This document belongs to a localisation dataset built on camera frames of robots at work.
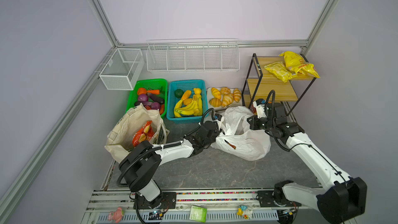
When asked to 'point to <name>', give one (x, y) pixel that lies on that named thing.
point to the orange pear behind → (186, 94)
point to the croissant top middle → (225, 90)
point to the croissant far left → (216, 93)
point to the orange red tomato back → (141, 90)
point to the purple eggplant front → (145, 103)
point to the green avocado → (179, 93)
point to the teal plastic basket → (186, 101)
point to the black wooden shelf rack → (261, 84)
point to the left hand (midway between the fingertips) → (228, 133)
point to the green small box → (198, 213)
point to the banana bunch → (195, 108)
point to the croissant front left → (215, 102)
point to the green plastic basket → (161, 84)
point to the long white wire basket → (193, 55)
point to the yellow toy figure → (240, 210)
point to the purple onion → (142, 97)
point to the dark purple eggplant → (155, 98)
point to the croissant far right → (237, 95)
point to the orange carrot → (154, 92)
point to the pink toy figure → (116, 215)
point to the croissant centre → (227, 99)
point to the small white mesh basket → (123, 67)
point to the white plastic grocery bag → (236, 139)
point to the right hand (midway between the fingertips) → (248, 120)
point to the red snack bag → (145, 133)
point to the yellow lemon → (197, 90)
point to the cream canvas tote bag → (119, 142)
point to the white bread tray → (221, 108)
